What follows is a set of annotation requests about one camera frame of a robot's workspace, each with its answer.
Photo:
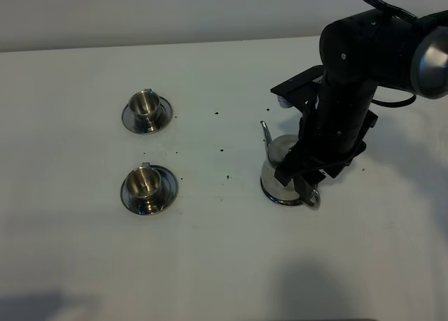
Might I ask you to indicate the far stainless steel teacup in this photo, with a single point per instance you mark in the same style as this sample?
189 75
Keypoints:
145 104

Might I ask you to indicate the steel saucer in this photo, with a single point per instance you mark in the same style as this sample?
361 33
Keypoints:
145 125
166 198

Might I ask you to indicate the stainless steel teacup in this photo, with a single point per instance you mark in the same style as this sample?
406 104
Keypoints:
144 182
145 104

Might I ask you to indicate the near steel saucer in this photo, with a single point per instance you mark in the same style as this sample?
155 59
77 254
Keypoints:
166 198

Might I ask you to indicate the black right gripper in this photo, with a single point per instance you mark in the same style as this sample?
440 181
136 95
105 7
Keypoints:
332 128

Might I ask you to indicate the near stainless steel teacup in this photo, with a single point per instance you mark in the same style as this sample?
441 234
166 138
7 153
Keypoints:
144 182

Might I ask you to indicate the far steel saucer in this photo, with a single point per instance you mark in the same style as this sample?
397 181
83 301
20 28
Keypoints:
145 125

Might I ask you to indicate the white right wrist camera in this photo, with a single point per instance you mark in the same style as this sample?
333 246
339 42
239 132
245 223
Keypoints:
284 102

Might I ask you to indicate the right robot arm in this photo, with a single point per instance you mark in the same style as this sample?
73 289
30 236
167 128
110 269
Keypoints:
358 55

